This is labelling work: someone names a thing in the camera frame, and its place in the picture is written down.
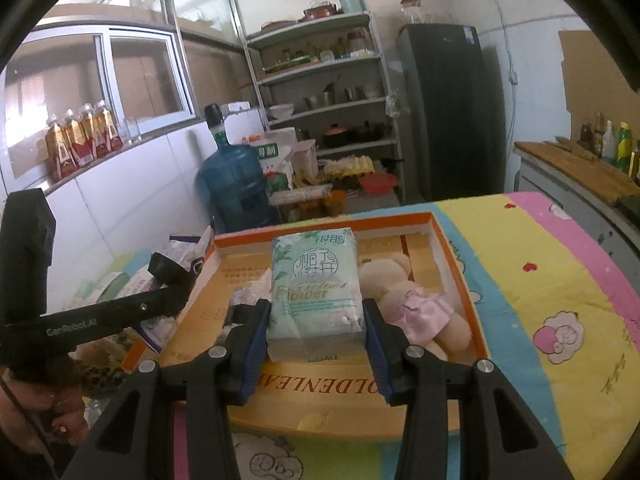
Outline grey metal shelf unit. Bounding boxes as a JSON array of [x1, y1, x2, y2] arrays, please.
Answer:
[[243, 11, 406, 202]]

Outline green yellow bottle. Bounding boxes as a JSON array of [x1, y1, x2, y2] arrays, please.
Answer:
[[615, 122, 632, 174]]

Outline green tissue pack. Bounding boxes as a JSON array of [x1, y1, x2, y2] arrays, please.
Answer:
[[267, 228, 366, 363]]

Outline clear bagged plush item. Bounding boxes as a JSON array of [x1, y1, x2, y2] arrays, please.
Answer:
[[70, 336, 134, 370]]

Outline green white tissue box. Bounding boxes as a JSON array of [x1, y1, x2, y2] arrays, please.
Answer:
[[62, 271, 130, 311]]

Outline floral tissue pack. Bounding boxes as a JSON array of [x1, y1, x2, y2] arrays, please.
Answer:
[[115, 268, 165, 304]]

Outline white spray bottle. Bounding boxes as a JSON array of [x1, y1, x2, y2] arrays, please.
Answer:
[[601, 120, 617, 165]]

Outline teal canister on shelf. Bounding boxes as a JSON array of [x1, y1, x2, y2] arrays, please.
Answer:
[[340, 0, 367, 14]]

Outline black refrigerator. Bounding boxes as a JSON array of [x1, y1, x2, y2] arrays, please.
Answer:
[[397, 24, 504, 202]]

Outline glass jar on fridge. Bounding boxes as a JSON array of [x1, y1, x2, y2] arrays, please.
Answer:
[[400, 0, 424, 24]]

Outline white snack packet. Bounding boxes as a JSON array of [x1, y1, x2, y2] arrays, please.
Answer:
[[217, 269, 272, 342]]

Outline leopard print cloth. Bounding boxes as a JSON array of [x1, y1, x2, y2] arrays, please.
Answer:
[[77, 354, 129, 399]]

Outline sliding glass window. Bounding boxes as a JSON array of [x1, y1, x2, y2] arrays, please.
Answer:
[[1, 24, 196, 191]]

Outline colourful cartoon quilt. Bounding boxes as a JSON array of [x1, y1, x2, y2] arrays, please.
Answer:
[[230, 192, 639, 479]]

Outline person's left hand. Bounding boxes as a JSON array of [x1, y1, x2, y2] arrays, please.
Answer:
[[1, 366, 89, 454]]

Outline orange cardboard box tray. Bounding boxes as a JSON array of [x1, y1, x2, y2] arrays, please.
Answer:
[[119, 211, 490, 438]]

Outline wooden counter top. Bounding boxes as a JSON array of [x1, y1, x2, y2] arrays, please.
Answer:
[[514, 141, 639, 207]]

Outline red plastic basin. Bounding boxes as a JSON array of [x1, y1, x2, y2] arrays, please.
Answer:
[[358, 172, 397, 196]]

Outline blue water jug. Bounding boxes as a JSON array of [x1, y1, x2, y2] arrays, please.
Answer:
[[195, 104, 274, 234]]

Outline teddy bear pink dress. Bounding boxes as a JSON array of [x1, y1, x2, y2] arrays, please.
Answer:
[[358, 252, 472, 361]]

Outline orange drink bottles pack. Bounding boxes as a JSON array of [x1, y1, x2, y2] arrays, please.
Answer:
[[44, 100, 124, 182]]

